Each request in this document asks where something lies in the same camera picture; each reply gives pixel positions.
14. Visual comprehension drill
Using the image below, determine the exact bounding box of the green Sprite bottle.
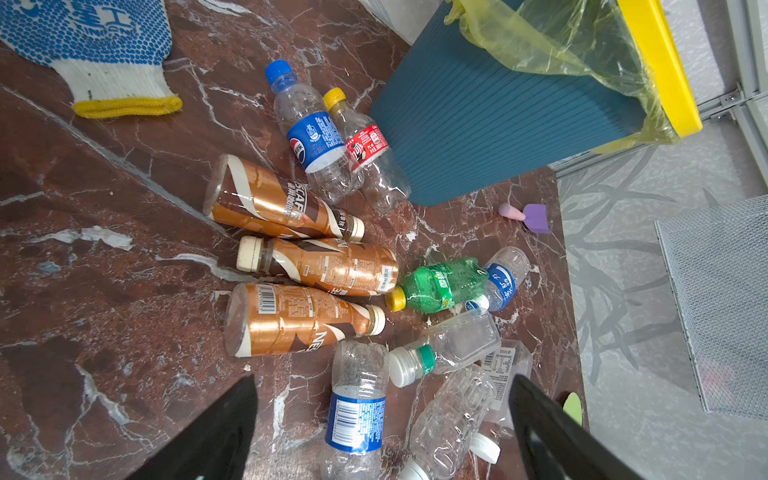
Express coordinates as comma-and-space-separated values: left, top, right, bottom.
385, 257, 489, 314

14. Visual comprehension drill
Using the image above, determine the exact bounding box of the brown coffee bottle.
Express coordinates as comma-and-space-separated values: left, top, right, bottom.
236, 236, 399, 297
202, 154, 365, 242
224, 283, 386, 358

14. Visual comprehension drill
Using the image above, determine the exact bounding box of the top brown coffee bottle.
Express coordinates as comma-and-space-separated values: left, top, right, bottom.
202, 154, 365, 242

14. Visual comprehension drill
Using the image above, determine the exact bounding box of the red label bottle yellow cap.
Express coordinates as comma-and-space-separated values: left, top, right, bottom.
323, 88, 411, 215

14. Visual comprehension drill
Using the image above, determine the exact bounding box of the teal bin with yellow rim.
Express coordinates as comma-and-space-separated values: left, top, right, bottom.
368, 0, 704, 208

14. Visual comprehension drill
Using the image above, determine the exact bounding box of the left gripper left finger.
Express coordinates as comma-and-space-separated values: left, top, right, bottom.
130, 375, 258, 479

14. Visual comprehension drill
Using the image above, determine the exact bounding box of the bottom brown coffee bottle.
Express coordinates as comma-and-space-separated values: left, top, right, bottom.
224, 283, 386, 358

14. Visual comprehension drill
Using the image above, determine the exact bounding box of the light green plastic piece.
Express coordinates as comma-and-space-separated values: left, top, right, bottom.
562, 392, 583, 426

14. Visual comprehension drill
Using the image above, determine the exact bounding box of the Pepsi bottle blue cap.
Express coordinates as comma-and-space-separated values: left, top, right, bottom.
265, 60, 362, 205

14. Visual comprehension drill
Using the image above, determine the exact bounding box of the purple pink toy scoop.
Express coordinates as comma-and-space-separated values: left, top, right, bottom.
498, 203, 551, 234

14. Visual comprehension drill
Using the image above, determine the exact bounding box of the blue-cap water bottle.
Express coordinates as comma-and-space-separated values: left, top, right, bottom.
321, 340, 389, 479

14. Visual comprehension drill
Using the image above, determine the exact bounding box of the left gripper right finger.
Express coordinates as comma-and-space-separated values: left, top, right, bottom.
508, 375, 641, 480

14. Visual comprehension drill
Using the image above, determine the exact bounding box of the middle brown coffee bottle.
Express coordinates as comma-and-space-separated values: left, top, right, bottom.
236, 236, 399, 297

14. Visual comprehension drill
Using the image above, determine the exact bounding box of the blue label water bottle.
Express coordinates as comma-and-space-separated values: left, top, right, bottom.
464, 246, 530, 312

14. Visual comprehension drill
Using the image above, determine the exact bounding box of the clear square bottle green-white cap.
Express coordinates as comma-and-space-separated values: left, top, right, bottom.
388, 309, 501, 388

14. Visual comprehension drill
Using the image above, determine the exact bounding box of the clear grape juice bottle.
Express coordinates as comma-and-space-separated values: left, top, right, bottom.
470, 339, 533, 464

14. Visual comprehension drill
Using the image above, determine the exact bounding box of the white wire mesh basket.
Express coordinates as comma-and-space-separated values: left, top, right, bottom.
655, 196, 767, 421

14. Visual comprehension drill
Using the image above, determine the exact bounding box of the blue dotted work glove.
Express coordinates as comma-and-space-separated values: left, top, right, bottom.
1, 1, 182, 119

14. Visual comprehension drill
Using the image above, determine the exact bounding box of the clear ribbed bottle white cap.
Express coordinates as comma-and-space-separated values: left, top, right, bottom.
399, 364, 495, 480

